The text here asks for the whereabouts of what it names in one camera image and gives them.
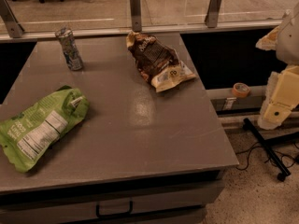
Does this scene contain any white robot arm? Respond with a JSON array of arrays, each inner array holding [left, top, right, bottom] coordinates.
[[256, 3, 299, 130]]

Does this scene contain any brown chip bag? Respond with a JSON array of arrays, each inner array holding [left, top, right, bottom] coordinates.
[[126, 31, 196, 92]]

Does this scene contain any green chip bag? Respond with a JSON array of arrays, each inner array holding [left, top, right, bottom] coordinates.
[[0, 86, 90, 173]]

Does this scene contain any crushed drink can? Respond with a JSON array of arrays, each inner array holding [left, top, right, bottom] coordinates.
[[55, 27, 83, 71]]

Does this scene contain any roll of orange tape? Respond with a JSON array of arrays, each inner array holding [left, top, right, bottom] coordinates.
[[232, 82, 250, 98]]

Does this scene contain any grey table drawer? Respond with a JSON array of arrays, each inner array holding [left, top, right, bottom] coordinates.
[[0, 180, 224, 224]]

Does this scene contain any black wheeled stand base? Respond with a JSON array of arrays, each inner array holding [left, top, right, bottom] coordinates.
[[243, 118, 299, 182]]

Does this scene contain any glass barrier panel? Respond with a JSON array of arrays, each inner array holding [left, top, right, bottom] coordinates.
[[7, 0, 299, 32]]

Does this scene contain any grey ledge rail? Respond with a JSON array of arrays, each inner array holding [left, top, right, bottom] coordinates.
[[0, 19, 284, 44]]

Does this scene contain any black drawer handle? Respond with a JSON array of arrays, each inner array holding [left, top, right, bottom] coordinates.
[[95, 201, 134, 219]]

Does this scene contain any right metal railing bracket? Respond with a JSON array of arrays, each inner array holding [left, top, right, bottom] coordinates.
[[205, 0, 222, 28]]

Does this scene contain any metal railing bracket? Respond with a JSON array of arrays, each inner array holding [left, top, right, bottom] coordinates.
[[205, 0, 222, 28], [130, 0, 142, 32], [0, 0, 24, 38]]

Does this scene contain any middle metal railing bracket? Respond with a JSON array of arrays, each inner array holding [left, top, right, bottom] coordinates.
[[130, 0, 142, 32]]

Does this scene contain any black floor cable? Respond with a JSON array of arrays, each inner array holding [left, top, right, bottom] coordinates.
[[235, 139, 299, 172]]

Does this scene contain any left metal railing bracket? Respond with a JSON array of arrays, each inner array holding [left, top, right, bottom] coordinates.
[[0, 0, 24, 38]]

